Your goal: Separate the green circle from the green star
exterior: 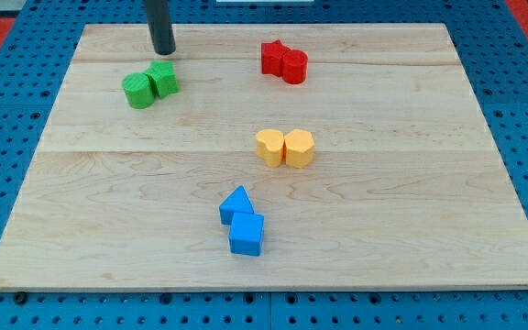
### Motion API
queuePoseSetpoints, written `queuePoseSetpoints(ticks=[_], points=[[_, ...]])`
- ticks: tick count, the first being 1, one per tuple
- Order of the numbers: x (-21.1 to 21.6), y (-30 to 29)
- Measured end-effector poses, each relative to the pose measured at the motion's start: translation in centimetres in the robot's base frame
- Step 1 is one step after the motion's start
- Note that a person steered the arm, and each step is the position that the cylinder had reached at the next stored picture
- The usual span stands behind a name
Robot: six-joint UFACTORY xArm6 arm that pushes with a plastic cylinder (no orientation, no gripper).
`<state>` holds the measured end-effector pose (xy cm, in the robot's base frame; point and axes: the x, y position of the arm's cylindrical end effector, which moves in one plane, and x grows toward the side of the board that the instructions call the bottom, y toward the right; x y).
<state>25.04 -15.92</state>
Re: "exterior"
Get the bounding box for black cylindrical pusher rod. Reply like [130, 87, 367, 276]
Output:
[144, 0, 176, 55]

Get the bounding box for green star block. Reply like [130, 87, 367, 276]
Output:
[144, 60, 179, 99]

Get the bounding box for green circle block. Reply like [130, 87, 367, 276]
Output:
[122, 73, 155, 109]

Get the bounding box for red star block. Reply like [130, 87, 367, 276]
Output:
[260, 39, 291, 77]

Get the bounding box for red circle block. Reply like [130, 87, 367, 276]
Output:
[281, 49, 308, 84]

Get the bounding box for yellow heart block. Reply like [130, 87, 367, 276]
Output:
[255, 129, 284, 168]

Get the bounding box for yellow hexagon block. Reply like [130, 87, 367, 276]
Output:
[284, 129, 315, 169]

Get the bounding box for blue triangle block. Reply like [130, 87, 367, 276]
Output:
[219, 185, 254, 226]

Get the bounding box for light wooden board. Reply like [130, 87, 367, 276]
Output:
[0, 23, 528, 292]

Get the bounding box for blue cube block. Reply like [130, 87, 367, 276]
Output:
[228, 213, 264, 257]

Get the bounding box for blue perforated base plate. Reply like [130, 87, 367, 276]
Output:
[0, 0, 528, 329]

